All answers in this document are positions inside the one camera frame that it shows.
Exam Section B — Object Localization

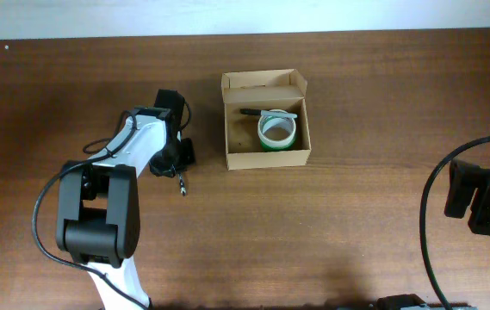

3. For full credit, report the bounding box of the black ballpoint pen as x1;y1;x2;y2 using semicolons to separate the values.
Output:
178;172;187;196

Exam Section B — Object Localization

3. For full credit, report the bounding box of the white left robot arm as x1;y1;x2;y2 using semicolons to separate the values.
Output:
56;90;195;309

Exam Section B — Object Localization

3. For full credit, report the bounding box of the beige masking tape roll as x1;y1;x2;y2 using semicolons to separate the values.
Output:
257;109;297;140

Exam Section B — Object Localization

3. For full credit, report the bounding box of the cardboard box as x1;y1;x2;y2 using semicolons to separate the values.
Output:
221;69;312;171

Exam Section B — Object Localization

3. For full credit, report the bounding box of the green tape roll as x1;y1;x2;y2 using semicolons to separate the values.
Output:
260;138;296;152

